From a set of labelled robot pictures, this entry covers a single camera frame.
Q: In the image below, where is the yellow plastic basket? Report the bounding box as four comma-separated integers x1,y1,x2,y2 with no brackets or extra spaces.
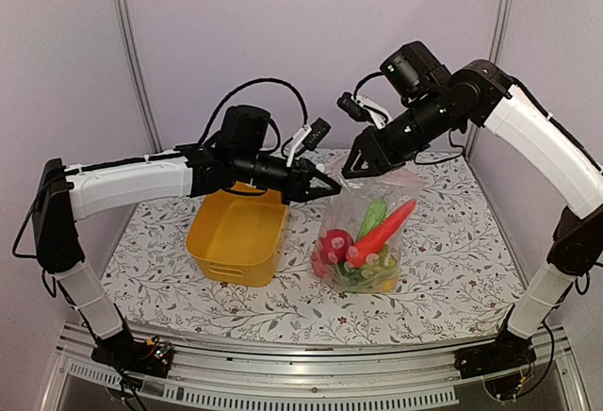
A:
186,183,287,288

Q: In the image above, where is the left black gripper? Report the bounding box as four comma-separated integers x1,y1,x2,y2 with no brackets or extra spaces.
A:
234,148,342,205

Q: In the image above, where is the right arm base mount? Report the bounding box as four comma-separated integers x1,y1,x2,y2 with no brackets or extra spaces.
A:
454,335,536,402

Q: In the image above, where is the aluminium post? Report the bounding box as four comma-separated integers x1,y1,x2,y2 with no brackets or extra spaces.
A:
463,0,517,157
113,0,163,153

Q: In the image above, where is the left aluminium post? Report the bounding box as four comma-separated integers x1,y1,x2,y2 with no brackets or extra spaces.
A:
113,0,163,153

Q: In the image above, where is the floral table cloth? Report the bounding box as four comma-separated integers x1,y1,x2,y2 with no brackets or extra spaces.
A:
102,153,523,345

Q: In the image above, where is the clear zip top bag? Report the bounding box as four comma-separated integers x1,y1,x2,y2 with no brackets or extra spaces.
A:
311,158,425,293

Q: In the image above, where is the aluminium front rail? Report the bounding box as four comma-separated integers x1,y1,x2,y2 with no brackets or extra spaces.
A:
40,323,595,410

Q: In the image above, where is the orange toy carrot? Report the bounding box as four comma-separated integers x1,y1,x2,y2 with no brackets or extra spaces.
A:
346,199,416,268

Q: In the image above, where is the right aluminium post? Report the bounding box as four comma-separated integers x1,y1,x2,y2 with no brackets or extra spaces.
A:
463,0,517,157

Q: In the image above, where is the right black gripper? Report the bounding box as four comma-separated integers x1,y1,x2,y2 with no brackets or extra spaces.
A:
342,88,462,177

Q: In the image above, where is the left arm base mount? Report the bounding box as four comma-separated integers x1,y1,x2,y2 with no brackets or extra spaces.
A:
91,332,174,378

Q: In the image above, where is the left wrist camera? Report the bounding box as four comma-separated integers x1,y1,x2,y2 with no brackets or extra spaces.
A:
282,117,331,168

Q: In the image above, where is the red toy apple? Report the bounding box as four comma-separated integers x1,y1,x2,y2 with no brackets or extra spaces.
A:
311,253,330,278

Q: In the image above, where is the green toy cabbage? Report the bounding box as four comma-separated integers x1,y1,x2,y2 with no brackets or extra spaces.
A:
334,255,399,292

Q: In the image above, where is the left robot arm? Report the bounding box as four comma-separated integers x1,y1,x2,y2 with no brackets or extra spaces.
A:
24,105,341,368

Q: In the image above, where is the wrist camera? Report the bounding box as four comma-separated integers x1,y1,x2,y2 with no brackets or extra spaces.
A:
336,92,393,129
282,117,331,168

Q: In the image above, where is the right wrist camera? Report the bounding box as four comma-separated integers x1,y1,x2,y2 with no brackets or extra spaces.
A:
336,92,393,129

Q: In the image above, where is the yellow toy lemon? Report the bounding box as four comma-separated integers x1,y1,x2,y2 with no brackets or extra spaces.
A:
380,279,398,293

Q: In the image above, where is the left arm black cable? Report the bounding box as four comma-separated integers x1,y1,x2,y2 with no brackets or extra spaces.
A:
197,76,308,143

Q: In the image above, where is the red toy tomato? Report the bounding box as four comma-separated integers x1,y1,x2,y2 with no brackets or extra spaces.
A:
318,229,353,264

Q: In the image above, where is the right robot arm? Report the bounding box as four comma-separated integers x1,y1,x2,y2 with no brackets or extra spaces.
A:
337,41,602,370

